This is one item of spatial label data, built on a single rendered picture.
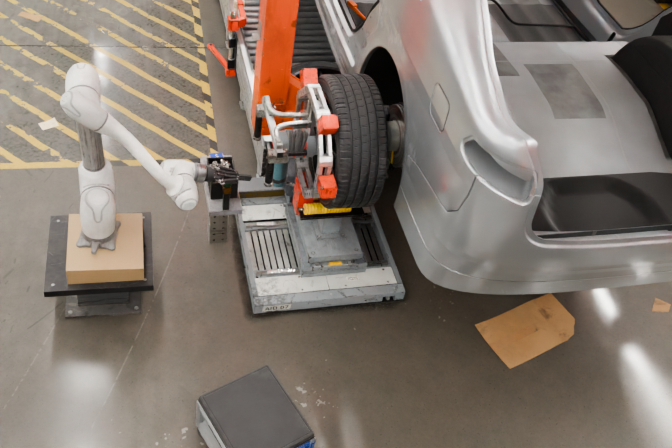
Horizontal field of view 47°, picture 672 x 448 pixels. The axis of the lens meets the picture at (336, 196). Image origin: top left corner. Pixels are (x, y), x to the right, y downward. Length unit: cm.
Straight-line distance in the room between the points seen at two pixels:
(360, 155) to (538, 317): 153
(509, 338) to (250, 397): 156
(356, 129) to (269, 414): 130
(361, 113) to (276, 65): 68
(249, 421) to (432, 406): 101
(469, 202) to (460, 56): 56
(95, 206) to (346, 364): 145
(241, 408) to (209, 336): 71
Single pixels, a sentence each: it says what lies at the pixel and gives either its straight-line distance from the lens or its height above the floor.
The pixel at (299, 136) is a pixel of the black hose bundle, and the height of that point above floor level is 104.
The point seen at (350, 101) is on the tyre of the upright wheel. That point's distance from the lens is 352.
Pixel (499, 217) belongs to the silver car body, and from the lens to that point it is 294.
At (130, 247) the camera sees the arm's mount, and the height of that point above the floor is 40.
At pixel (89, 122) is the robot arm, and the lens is 332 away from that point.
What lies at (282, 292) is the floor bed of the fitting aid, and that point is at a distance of 407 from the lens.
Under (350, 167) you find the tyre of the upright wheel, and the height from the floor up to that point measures 95.
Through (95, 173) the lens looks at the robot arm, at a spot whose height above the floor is 70.
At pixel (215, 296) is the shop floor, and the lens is 413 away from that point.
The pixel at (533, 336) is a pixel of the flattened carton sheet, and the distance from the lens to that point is 435.
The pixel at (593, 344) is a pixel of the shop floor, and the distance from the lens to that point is 448.
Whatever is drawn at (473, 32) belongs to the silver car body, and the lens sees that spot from 308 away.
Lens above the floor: 322
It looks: 43 degrees down
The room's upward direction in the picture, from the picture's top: 11 degrees clockwise
